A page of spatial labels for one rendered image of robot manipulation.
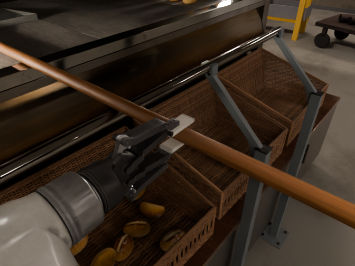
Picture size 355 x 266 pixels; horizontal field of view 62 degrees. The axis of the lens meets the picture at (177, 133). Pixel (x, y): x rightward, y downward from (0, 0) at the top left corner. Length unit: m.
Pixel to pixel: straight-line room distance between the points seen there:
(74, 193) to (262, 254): 1.54
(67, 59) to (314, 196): 0.81
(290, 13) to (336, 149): 2.96
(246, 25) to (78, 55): 1.14
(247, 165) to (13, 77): 0.70
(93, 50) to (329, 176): 1.93
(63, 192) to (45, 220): 0.04
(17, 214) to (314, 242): 1.78
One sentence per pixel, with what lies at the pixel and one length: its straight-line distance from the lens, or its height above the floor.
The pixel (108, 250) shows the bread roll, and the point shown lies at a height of 0.65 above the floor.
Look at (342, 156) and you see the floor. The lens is 2.70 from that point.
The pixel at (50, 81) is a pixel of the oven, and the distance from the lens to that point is 1.00.
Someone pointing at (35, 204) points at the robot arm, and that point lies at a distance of 0.40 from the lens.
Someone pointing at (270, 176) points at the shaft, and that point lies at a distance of 0.47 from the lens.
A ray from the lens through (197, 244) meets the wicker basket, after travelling 1.09.
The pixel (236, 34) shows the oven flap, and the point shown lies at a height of 1.00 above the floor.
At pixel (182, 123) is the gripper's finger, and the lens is 0.54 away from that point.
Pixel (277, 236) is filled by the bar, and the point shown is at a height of 0.01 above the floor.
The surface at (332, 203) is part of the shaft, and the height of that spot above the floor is 1.21.
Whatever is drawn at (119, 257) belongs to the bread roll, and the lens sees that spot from 1.07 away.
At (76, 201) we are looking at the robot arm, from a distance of 0.40.
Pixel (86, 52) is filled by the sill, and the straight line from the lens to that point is 1.04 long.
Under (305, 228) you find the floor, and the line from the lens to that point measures 2.04.
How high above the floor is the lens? 1.52
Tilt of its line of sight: 36 degrees down
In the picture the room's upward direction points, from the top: straight up
